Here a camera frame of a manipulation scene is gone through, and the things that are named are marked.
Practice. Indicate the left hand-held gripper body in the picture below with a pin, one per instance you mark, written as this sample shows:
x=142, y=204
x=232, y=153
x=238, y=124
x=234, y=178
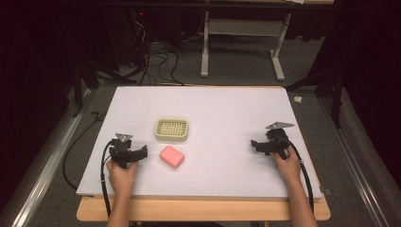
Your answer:
x=121, y=152

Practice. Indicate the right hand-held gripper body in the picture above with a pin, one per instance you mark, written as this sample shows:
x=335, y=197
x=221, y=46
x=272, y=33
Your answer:
x=278, y=141

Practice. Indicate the person's left hand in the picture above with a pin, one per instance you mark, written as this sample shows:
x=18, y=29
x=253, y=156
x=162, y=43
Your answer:
x=121, y=178

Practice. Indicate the person's right hand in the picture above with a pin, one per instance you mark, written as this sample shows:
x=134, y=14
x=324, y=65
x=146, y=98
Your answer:
x=288, y=168

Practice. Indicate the pink soap bar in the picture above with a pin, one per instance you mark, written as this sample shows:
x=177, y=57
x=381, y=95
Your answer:
x=171, y=156

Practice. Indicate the cream slotted soap dish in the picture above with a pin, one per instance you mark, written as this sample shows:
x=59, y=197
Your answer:
x=171, y=129

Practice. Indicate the white table mat board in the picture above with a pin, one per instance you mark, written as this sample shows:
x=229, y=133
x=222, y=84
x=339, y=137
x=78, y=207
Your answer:
x=217, y=126

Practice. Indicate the crumpled white paper scrap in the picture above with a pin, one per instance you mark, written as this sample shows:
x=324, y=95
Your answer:
x=298, y=99

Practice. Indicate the grey tape piece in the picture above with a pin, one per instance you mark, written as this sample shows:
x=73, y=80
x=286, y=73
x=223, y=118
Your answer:
x=325, y=191

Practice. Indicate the black stand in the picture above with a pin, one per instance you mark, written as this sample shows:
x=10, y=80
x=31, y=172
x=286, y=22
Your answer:
x=88, y=75
x=334, y=85

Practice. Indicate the wooden table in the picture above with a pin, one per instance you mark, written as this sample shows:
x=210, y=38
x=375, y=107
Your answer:
x=201, y=209

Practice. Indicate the silver metal rail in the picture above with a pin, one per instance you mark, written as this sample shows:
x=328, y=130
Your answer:
x=47, y=170
x=353, y=164

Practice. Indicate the white metal desk frame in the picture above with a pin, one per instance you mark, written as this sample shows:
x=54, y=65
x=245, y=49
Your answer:
x=242, y=28

